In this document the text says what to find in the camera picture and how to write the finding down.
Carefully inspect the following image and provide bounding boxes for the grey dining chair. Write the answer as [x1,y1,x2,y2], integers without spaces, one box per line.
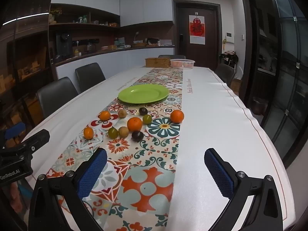
[158,54,186,60]
[36,76,79,119]
[215,63,236,87]
[75,63,106,94]

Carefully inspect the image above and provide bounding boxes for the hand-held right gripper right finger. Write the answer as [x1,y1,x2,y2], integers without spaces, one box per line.
[204,148,283,231]

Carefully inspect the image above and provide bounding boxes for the white floral printed tablecloth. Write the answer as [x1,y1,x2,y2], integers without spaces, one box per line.
[20,65,289,231]

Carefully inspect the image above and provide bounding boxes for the white upper cabinets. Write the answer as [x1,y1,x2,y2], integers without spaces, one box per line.
[51,0,174,27]

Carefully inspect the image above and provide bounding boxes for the white plastic basket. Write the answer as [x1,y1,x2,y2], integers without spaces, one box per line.
[170,59,195,69]

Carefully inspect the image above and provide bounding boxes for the green plate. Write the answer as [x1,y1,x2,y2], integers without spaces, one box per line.
[118,84,169,104]

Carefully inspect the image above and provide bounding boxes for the dark wooden door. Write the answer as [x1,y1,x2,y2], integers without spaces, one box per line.
[173,0,222,68]

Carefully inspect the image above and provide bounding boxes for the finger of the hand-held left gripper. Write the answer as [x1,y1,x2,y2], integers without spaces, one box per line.
[4,122,26,140]
[20,129,51,153]

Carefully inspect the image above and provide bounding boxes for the wicker box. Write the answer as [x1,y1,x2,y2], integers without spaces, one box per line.
[145,57,172,68]

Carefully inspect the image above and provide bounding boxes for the dark bag with clothing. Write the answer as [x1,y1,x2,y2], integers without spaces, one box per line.
[218,50,239,66]

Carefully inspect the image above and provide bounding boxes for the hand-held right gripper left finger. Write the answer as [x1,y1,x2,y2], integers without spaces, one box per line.
[28,147,108,231]

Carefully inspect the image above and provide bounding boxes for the glass sliding door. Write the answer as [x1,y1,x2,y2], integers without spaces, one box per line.
[248,0,308,159]

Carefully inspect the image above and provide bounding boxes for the red and white door poster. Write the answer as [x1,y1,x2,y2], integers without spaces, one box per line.
[189,15,206,45]

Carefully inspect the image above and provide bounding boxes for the black water dispenser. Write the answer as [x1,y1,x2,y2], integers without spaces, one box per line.
[56,32,73,59]

